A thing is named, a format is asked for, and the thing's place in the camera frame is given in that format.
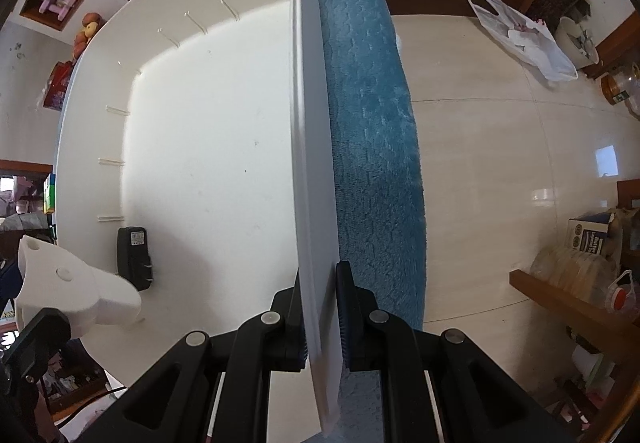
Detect glass jar with gold lid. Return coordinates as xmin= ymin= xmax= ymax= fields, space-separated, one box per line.
xmin=600 ymin=64 xmax=640 ymax=118

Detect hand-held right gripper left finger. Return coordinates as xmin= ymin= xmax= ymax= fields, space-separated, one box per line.
xmin=65 ymin=269 xmax=307 ymax=443

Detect white plastic bag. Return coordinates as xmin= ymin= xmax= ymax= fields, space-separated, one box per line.
xmin=466 ymin=0 xmax=579 ymax=84

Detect clear plastic bottle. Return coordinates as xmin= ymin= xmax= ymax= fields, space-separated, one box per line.
xmin=529 ymin=245 xmax=617 ymax=306

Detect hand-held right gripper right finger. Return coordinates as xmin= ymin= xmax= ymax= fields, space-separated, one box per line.
xmin=335 ymin=261 xmax=576 ymax=443

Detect printed cardboard box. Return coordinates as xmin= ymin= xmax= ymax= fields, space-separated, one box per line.
xmin=566 ymin=209 xmax=617 ymax=255

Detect white plastic storage bin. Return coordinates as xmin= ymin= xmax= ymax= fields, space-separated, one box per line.
xmin=54 ymin=0 xmax=343 ymax=439

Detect orange doll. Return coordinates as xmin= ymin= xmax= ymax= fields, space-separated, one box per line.
xmin=74 ymin=12 xmax=107 ymax=60

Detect blue fleece blanket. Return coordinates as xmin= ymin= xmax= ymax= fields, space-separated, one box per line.
xmin=299 ymin=0 xmax=426 ymax=443

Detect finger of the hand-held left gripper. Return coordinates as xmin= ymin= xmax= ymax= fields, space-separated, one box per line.
xmin=0 ymin=308 xmax=72 ymax=404

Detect red packet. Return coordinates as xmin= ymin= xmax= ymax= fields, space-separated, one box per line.
xmin=41 ymin=60 xmax=77 ymax=112

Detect black charger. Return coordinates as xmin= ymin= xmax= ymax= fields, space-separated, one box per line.
xmin=116 ymin=226 xmax=155 ymax=292

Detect white plastic mount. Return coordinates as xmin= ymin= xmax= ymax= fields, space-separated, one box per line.
xmin=15 ymin=233 xmax=142 ymax=340

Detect red-capped bottle in bag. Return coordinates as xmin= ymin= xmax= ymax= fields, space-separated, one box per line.
xmin=605 ymin=269 xmax=637 ymax=315

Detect brown wooden shelf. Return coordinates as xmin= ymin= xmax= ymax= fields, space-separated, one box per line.
xmin=509 ymin=268 xmax=640 ymax=361

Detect pink toy in wall niche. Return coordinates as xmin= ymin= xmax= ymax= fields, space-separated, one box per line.
xmin=41 ymin=0 xmax=72 ymax=19

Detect white pot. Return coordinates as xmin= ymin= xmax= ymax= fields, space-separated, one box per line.
xmin=556 ymin=16 xmax=600 ymax=70

